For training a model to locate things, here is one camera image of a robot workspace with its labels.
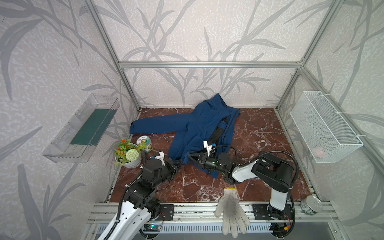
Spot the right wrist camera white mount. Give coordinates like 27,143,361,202
203,141,216,157

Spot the potted artificial flower plant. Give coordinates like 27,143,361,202
114,139,146,169

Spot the pink object in basket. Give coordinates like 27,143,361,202
311,147,326,158

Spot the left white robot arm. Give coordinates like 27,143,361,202
99,152,183,240

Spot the clear plastic wall shelf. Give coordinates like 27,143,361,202
43,94,120,163

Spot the white wire mesh basket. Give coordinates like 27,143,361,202
290,91,364,164

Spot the silver metal can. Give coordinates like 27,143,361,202
300,195,324,216

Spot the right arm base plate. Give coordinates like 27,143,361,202
252,204,295,221

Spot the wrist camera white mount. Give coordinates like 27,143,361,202
150,152,166,166
203,141,216,157

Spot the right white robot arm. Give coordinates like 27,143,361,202
189,145,300,239

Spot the blue zip-up jacket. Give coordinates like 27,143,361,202
130,94,240,164

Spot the grey knitted work glove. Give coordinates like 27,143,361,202
215,188,251,239

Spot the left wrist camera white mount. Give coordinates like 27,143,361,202
150,152,166,166

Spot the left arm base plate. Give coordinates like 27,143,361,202
151,204,175,221

